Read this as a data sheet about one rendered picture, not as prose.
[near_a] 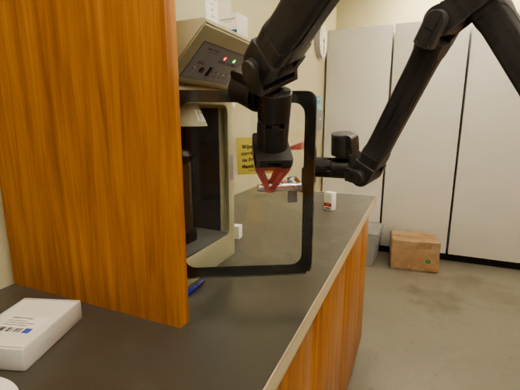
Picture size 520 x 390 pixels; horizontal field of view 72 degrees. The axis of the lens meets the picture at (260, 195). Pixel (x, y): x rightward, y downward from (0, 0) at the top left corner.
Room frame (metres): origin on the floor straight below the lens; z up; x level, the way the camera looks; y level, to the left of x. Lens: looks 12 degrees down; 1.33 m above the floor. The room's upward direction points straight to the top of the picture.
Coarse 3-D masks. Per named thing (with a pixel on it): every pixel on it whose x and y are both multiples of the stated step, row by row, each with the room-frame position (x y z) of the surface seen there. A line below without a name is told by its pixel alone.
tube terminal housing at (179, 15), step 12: (180, 0) 0.82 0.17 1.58; (192, 0) 0.86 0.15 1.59; (204, 0) 0.90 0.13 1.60; (228, 0) 1.01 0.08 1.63; (180, 12) 0.82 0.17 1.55; (192, 12) 0.86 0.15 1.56; (204, 12) 0.90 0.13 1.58; (228, 12) 1.01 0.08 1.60; (180, 84) 0.81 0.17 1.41; (192, 84) 0.85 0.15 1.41
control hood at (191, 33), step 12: (180, 24) 0.71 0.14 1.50; (192, 24) 0.70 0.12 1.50; (204, 24) 0.69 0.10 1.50; (216, 24) 0.72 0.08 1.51; (180, 36) 0.71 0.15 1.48; (192, 36) 0.70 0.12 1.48; (204, 36) 0.72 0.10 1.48; (216, 36) 0.74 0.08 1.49; (228, 36) 0.77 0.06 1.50; (240, 36) 0.81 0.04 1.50; (180, 48) 0.71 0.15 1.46; (192, 48) 0.71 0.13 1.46; (228, 48) 0.81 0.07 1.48; (240, 48) 0.84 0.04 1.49; (180, 60) 0.71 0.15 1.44; (180, 72) 0.74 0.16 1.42; (204, 84) 0.85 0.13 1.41; (216, 84) 0.89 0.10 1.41
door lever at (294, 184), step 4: (292, 180) 0.75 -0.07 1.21; (296, 180) 0.75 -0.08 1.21; (260, 184) 0.70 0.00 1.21; (280, 184) 0.70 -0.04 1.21; (284, 184) 0.70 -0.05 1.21; (288, 184) 0.70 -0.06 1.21; (292, 184) 0.70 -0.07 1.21; (296, 184) 0.70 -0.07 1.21; (300, 184) 0.70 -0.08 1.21; (260, 188) 0.70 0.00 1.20; (264, 188) 0.70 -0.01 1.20; (276, 188) 0.70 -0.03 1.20; (280, 188) 0.70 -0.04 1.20; (284, 188) 0.70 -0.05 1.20; (288, 188) 0.70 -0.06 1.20; (292, 188) 0.70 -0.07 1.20; (296, 188) 0.70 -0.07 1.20; (300, 188) 0.70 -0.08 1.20
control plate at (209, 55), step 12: (204, 48) 0.74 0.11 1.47; (216, 48) 0.77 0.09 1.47; (192, 60) 0.74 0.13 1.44; (204, 60) 0.77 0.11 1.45; (216, 60) 0.81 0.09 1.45; (228, 60) 0.84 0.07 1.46; (240, 60) 0.88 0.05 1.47; (192, 72) 0.77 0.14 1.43; (204, 72) 0.81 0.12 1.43; (228, 72) 0.88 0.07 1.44
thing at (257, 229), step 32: (192, 96) 0.74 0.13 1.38; (224, 96) 0.74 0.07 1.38; (192, 128) 0.74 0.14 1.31; (224, 128) 0.74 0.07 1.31; (256, 128) 0.75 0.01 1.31; (192, 160) 0.74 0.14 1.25; (224, 160) 0.74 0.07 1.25; (192, 192) 0.73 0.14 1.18; (224, 192) 0.74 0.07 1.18; (256, 192) 0.75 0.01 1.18; (288, 192) 0.75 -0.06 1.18; (192, 224) 0.73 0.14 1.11; (224, 224) 0.74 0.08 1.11; (256, 224) 0.75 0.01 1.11; (288, 224) 0.75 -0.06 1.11; (192, 256) 0.73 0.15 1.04; (224, 256) 0.74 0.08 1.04; (256, 256) 0.75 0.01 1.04; (288, 256) 0.75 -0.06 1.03
